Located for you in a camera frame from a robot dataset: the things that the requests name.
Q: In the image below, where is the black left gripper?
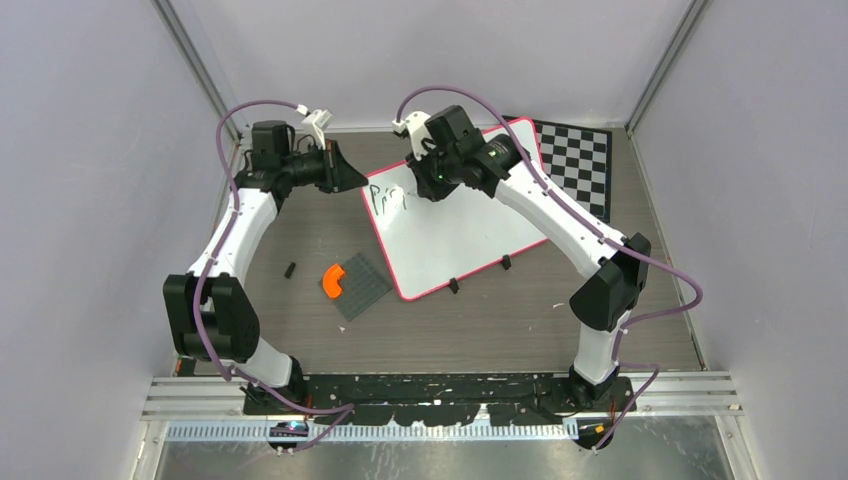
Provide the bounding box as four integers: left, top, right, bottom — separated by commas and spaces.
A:
283, 140, 369, 195

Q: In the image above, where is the white board with pink frame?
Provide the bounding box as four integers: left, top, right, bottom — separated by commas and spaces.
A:
360, 117, 551, 303

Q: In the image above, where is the black marker cap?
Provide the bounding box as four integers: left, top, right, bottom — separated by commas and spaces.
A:
284, 262, 297, 279

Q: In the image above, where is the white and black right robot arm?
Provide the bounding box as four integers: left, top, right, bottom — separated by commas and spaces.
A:
392, 105, 651, 411

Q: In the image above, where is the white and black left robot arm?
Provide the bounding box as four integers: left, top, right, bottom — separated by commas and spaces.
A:
163, 121, 367, 414

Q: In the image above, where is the orange curved pipe piece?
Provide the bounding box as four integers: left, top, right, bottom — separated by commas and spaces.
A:
321, 263, 346, 300

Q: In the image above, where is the black and white checkerboard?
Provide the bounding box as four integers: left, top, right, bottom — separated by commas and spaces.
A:
532, 119, 612, 223

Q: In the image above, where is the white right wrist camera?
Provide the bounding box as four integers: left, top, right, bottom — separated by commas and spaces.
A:
392, 111, 432, 161

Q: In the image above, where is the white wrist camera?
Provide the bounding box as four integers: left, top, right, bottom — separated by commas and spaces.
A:
392, 111, 432, 161
295, 104, 333, 150

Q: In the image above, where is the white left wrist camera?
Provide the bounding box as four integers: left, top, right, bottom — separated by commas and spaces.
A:
295, 104, 333, 150

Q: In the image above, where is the grey studded base plate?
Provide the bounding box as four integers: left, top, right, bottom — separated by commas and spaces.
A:
332, 253, 392, 322

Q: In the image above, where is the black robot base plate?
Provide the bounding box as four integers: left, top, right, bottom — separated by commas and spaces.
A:
285, 373, 636, 427

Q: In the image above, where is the aluminium frame rail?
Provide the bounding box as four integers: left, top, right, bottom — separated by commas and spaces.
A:
141, 372, 744, 443

